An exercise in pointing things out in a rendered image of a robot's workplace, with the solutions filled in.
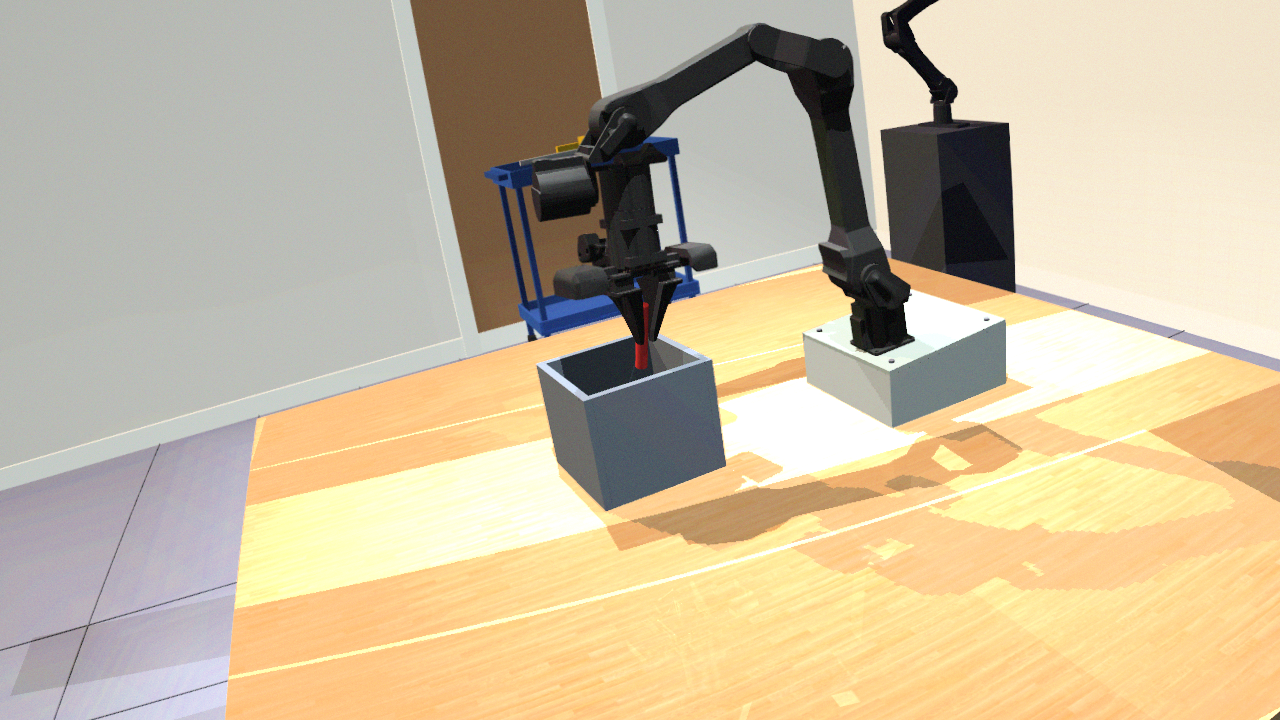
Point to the red peg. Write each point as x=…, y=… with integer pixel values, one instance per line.
x=642, y=350

